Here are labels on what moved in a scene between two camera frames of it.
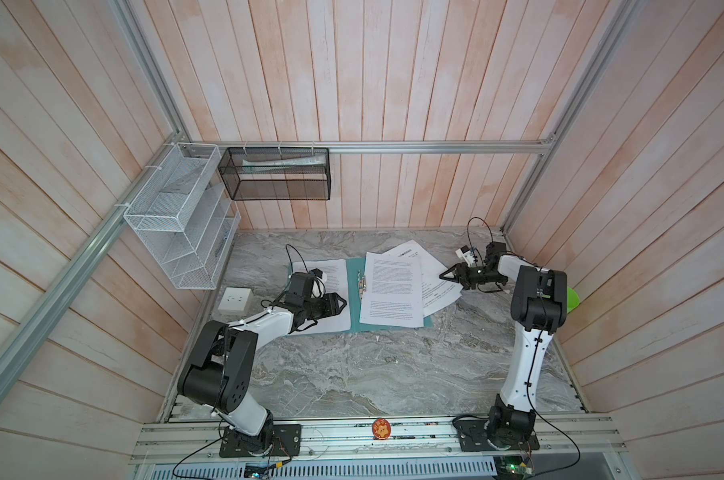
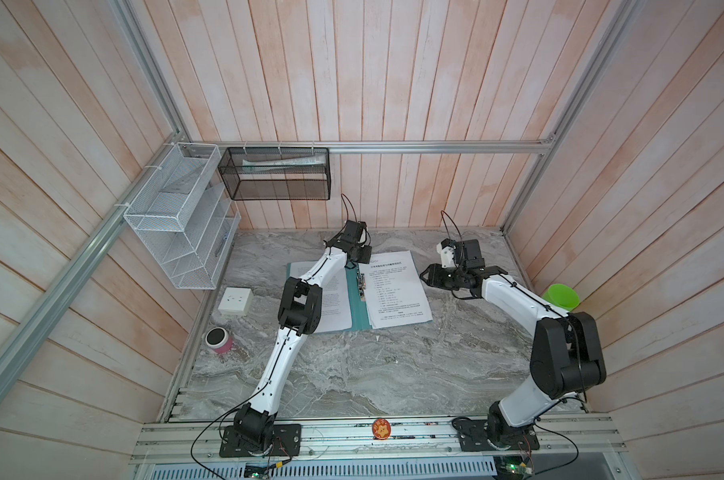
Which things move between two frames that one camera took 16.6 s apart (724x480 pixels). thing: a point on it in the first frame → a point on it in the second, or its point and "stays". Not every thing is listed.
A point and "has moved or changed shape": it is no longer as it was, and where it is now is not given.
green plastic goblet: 573,299 stays
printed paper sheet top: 335,282 stays
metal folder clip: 362,283 stays
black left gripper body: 313,306 → 362,254
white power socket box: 235,301 stays
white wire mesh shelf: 186,215 stays
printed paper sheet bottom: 437,290 has moved or changed shape
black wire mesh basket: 277,173 stays
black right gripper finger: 461,274 → 435,275
